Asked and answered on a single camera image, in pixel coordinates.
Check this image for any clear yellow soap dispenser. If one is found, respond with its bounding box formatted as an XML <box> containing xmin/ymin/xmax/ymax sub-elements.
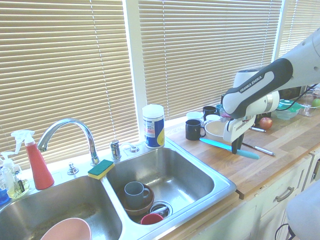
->
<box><xmin>0</xmin><ymin>151</ymin><xmax>31</xmax><ymax>200</ymax></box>

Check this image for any wide beige window blind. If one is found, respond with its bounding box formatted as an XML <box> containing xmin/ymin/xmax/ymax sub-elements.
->
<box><xmin>0</xmin><ymin>0</ymin><xmax>140</xmax><ymax>171</ymax></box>

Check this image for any metal drawer handle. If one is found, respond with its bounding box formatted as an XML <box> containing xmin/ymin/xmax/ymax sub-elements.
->
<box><xmin>274</xmin><ymin>186</ymin><xmax>296</xmax><ymax>203</ymax></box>

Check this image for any white handled steel knife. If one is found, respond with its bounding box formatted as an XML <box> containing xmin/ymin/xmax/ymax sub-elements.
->
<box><xmin>241</xmin><ymin>142</ymin><xmax>277</xmax><ymax>157</ymax></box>

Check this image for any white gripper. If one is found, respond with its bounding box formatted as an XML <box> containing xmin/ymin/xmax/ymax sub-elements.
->
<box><xmin>222</xmin><ymin>115</ymin><xmax>256</xmax><ymax>154</ymax></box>

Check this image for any red mug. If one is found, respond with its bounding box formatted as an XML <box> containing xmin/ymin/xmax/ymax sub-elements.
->
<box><xmin>139</xmin><ymin>212</ymin><xmax>165</xmax><ymax>226</ymax></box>

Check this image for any white ceramic mug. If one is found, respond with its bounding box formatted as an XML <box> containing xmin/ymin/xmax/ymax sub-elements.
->
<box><xmin>186</xmin><ymin>111</ymin><xmax>205</xmax><ymax>124</ymax></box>
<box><xmin>204</xmin><ymin>114</ymin><xmax>222</xmax><ymax>124</ymax></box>

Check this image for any chrome sink hole cap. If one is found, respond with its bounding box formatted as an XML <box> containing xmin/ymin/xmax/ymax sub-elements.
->
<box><xmin>66</xmin><ymin>161</ymin><xmax>80</xmax><ymax>176</ymax></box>

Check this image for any yellow green sponge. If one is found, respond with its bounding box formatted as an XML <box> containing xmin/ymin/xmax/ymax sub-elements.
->
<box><xmin>87</xmin><ymin>159</ymin><xmax>115</xmax><ymax>181</ymax></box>

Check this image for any cream kitchen cabinet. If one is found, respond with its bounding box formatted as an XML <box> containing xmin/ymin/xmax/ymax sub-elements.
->
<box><xmin>139</xmin><ymin>147</ymin><xmax>320</xmax><ymax>240</ymax></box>

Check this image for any black mug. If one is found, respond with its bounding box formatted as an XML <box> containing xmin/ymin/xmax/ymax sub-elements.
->
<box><xmin>185</xmin><ymin>119</ymin><xmax>208</xmax><ymax>142</ymax></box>
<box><xmin>202</xmin><ymin>105</ymin><xmax>218</xmax><ymax>122</ymax></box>

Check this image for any black appliance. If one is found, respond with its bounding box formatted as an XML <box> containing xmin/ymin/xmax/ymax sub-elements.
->
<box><xmin>278</xmin><ymin>85</ymin><xmax>302</xmax><ymax>101</ymax></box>

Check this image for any red spray bottle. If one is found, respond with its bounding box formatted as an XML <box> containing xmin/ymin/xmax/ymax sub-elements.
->
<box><xmin>10</xmin><ymin>130</ymin><xmax>56</xmax><ymax>191</ymax></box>

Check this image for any metal sink drain strainer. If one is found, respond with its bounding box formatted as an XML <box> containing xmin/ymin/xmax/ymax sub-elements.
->
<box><xmin>149</xmin><ymin>201</ymin><xmax>174</xmax><ymax>219</ymax></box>

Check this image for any clear plastic container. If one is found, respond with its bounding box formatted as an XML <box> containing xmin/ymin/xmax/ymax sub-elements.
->
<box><xmin>298</xmin><ymin>94</ymin><xmax>320</xmax><ymax>117</ymax></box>

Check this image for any narrow beige window blind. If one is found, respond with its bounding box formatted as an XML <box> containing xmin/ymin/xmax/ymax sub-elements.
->
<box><xmin>278</xmin><ymin>0</ymin><xmax>320</xmax><ymax>61</ymax></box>

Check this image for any teal plastic knife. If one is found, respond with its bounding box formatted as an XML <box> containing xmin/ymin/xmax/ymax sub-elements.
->
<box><xmin>199</xmin><ymin>138</ymin><xmax>260</xmax><ymax>160</ymax></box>

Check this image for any red apple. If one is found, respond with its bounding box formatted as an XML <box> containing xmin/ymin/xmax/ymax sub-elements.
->
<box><xmin>259</xmin><ymin>116</ymin><xmax>274</xmax><ymax>130</ymax></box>

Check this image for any disinfecting wipes canister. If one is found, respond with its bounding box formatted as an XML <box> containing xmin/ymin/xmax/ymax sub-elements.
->
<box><xmin>141</xmin><ymin>103</ymin><xmax>166</xmax><ymax>150</ymax></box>

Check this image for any chrome gooseneck faucet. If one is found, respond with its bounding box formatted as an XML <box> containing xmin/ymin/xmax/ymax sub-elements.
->
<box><xmin>37</xmin><ymin>118</ymin><xmax>102</xmax><ymax>167</ymax></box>

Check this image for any grey blue mug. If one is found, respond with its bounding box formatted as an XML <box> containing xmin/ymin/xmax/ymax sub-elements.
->
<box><xmin>123</xmin><ymin>181</ymin><xmax>151</xmax><ymax>210</ymax></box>

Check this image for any blue soap bottle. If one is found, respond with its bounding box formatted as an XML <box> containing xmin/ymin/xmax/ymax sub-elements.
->
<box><xmin>0</xmin><ymin>159</ymin><xmax>10</xmax><ymax>206</ymax></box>

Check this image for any large white bowl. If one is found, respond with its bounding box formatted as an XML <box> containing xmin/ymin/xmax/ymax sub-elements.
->
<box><xmin>204</xmin><ymin>120</ymin><xmax>227</xmax><ymax>142</ymax></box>

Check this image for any pink plastic bowl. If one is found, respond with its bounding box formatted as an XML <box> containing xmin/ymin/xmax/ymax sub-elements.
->
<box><xmin>39</xmin><ymin>217</ymin><xmax>93</xmax><ymax>240</ymax></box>

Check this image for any stainless steel double sink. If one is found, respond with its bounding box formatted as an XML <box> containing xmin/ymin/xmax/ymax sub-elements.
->
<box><xmin>0</xmin><ymin>138</ymin><xmax>238</xmax><ymax>240</ymax></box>

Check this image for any green lidded plastic container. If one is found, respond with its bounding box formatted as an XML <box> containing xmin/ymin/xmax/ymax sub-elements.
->
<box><xmin>274</xmin><ymin>99</ymin><xmax>302</xmax><ymax>121</ymax></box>

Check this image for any brown bowl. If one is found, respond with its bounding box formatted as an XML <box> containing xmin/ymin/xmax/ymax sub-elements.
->
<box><xmin>116</xmin><ymin>184</ymin><xmax>155</xmax><ymax>217</ymax></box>

